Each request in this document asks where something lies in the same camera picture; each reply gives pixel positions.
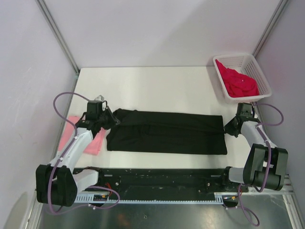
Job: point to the aluminium frame post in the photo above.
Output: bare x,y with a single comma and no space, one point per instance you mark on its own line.
275,18
57,34

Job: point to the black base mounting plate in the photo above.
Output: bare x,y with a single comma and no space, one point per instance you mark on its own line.
162,185

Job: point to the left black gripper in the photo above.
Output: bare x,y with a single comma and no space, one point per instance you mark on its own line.
116,120

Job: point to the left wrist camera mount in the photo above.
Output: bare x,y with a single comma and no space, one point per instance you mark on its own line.
99,98

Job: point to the black t shirt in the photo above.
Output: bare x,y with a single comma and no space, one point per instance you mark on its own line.
163,132

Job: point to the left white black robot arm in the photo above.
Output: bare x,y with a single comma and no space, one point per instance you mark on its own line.
56,183

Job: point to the pink folded t shirt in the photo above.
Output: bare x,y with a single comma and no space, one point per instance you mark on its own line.
92,149

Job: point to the red crumpled t shirt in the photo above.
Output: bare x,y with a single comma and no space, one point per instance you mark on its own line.
237,84

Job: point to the left aluminium frame post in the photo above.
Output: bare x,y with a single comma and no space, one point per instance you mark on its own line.
57,34

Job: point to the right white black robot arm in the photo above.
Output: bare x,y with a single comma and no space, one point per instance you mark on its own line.
265,167

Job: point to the right aluminium frame post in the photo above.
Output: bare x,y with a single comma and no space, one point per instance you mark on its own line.
275,18

